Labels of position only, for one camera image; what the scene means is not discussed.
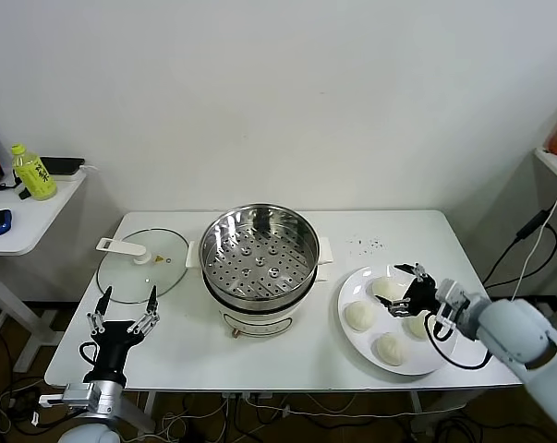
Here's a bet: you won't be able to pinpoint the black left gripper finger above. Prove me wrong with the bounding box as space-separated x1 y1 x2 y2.
127 284 161 335
86 285 115 335

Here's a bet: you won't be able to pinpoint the round white plate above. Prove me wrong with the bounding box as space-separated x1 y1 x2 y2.
336 265 458 376

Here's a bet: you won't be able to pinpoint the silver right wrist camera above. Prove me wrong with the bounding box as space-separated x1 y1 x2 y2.
437 278 469 308

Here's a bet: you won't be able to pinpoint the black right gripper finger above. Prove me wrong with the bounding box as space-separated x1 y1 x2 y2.
375 294 414 320
393 261 435 285

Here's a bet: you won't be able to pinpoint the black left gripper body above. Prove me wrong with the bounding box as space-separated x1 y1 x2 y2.
83 321 145 383

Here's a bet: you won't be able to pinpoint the black power adapter cable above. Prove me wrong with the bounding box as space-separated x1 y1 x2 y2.
482 208 557 290

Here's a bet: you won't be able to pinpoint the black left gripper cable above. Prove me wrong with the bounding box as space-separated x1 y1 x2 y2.
78 341 98 373

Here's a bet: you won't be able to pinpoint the scattered black crumbs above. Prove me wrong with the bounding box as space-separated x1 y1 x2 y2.
349 235 384 255

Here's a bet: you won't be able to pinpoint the black smartphone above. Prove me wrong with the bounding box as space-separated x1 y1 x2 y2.
38 156 86 176

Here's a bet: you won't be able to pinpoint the white steamed baozi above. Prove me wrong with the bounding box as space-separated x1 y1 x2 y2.
374 332 411 368
405 313 439 341
372 276 411 302
344 300 377 332

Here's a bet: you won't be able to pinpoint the glass lid with white handle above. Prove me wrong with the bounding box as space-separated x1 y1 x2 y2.
95 226 190 305

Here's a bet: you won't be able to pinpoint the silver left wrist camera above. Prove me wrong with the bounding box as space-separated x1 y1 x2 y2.
38 382 99 412

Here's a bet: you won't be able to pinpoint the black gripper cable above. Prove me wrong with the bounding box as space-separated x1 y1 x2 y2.
78 341 98 373
423 313 491 370

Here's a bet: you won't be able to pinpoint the perforated steel steamer basket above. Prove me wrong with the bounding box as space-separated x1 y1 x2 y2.
199 202 320 311

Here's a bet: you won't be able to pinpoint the yellow green tea bottle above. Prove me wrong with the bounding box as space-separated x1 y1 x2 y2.
10 142 58 202

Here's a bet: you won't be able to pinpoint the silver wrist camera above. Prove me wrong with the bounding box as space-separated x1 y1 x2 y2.
437 278 469 308
38 382 99 412

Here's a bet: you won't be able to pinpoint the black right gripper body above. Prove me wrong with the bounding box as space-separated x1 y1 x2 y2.
401 275 442 319

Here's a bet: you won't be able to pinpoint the white power strip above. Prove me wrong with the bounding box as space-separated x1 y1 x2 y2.
221 390 273 401

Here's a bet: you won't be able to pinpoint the white hanging cable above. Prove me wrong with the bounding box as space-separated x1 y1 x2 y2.
511 181 557 304

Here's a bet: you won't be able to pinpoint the white electric cooking pot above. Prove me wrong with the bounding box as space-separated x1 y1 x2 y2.
185 233 334 341

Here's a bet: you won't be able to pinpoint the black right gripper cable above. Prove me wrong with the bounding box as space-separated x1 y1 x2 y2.
423 313 491 370

